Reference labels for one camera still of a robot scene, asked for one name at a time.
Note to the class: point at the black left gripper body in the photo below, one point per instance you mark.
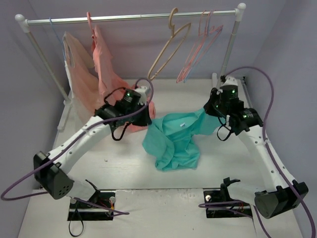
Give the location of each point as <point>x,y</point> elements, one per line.
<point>144,117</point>

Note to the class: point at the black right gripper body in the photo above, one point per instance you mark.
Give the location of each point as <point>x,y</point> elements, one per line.
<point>210,107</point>

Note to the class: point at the teal t shirt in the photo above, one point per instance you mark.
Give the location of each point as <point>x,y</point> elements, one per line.
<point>170,139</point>

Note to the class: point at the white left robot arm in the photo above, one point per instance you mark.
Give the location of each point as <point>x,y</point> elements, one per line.
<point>52,168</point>

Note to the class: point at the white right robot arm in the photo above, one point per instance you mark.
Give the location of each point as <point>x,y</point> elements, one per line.
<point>280,192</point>

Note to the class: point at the salmon pink t shirt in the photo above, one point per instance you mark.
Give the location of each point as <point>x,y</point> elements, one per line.
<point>108,79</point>

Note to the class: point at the pink plastic hanger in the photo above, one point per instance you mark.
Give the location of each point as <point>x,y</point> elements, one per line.
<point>195,52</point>

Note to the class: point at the pale peach t shirt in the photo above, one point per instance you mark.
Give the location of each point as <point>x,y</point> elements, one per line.
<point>84,85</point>

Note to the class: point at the beige plastic hanger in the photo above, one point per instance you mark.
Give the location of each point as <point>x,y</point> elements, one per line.
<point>174,42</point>

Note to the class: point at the pink hanger holding shirt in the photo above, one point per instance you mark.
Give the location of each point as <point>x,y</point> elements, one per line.
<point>90,25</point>

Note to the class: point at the blue hanger holding shirt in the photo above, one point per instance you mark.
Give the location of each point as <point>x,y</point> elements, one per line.
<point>58,38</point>

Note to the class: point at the white metal clothes rack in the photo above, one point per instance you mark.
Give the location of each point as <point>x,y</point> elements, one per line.
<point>25,25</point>

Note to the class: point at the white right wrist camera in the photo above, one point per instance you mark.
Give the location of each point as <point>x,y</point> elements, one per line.
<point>228,80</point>

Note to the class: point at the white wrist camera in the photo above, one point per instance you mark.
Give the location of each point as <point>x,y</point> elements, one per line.
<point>228,80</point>
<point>145,93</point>

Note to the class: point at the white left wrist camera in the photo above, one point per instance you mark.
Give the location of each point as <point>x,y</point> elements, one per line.
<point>145,93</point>

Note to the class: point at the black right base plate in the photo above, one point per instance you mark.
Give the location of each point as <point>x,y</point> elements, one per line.
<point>216,209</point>

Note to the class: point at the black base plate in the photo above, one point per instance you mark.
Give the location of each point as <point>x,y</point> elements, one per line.
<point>79,211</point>
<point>216,209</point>

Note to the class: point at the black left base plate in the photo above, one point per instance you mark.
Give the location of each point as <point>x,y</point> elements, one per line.
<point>79,211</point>

